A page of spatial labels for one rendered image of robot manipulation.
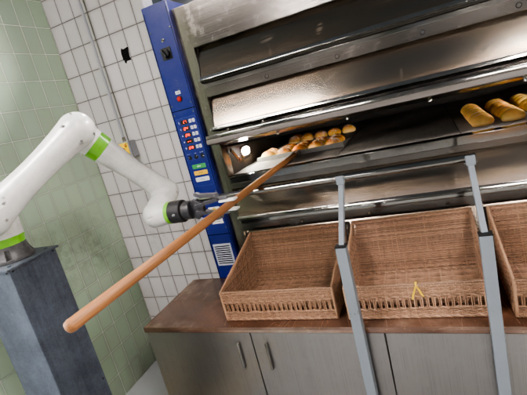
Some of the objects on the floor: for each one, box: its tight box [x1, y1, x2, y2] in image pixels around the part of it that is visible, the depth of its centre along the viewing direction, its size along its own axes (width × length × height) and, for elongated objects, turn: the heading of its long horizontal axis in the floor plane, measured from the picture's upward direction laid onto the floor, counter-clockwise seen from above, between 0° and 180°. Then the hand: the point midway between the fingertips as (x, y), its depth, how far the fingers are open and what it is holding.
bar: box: [197, 153, 512, 395], centre depth 169 cm, size 31×127×118 cm, turn 114°
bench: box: [144, 256, 527, 395], centre depth 187 cm, size 56×242×58 cm, turn 114°
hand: (229, 204), depth 152 cm, fingers closed on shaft, 3 cm apart
